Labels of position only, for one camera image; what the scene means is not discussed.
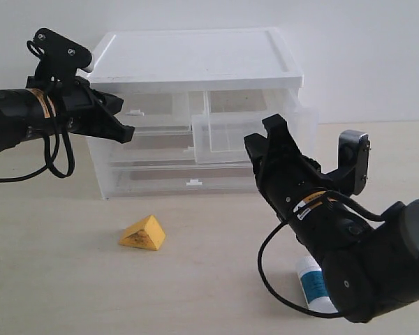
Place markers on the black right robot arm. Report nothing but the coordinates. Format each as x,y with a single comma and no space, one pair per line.
369,262

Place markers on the clear drawer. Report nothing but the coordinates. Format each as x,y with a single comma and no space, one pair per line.
229,116
132,181
152,111
188,148

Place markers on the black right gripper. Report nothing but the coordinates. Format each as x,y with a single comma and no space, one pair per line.
284,176

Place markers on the white plastic drawer cabinet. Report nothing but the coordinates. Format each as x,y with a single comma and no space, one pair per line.
191,62

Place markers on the white blue tube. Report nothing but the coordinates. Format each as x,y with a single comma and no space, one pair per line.
312,283

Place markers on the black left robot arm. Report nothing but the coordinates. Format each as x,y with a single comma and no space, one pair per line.
14,118

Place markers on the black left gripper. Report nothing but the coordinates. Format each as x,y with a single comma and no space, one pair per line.
77,109

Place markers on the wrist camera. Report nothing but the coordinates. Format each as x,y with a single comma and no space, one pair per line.
350,177
59,57

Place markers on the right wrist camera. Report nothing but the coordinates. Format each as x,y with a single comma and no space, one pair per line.
350,177

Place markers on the yellow wedge block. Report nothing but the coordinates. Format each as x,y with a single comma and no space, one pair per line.
145,234

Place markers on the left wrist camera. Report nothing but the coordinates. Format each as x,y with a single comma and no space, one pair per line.
59,57

